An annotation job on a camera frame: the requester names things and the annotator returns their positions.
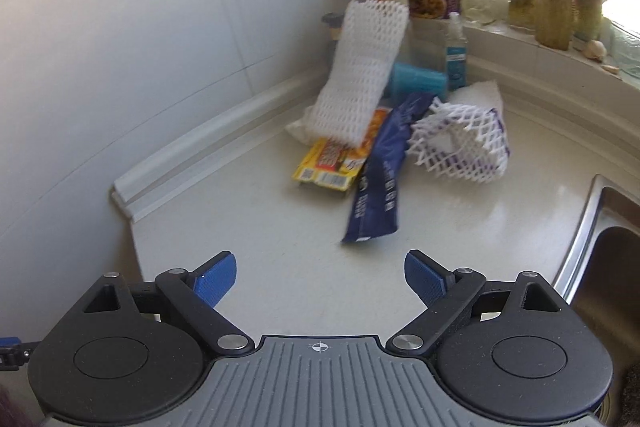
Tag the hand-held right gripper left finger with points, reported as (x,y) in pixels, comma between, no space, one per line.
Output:
(217,281)

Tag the clear glass bowl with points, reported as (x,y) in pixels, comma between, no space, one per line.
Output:
(485,4)

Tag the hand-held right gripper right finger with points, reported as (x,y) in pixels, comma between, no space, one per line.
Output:
(425,279)

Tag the tall white foam net sleeve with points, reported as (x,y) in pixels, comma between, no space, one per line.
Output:
(357,72)

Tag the blue plastic cup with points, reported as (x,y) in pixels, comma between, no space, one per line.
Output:
(420,82)

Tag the black sauce bottle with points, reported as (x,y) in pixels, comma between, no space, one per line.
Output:
(332,27)

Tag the yellow snack packet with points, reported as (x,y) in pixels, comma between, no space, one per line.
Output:
(325,167)

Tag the white foam sheet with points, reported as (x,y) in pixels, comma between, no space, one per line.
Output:
(477,96)

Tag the garlic bulb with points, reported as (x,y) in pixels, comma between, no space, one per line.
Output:
(595,51)

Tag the white and purple foam net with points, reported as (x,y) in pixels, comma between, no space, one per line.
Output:
(475,147)

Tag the steel sink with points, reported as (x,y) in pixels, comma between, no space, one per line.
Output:
(615,257)

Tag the dark blue packet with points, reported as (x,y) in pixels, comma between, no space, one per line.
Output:
(380,187)

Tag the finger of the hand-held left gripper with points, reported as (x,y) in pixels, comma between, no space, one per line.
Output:
(12,354)

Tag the garlic clove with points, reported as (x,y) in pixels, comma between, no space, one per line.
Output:
(610,69)

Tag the small bottle with blue label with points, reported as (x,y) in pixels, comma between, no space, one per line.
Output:
(456,57)

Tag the clear glass jar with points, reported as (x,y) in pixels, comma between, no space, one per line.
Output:
(627,49)

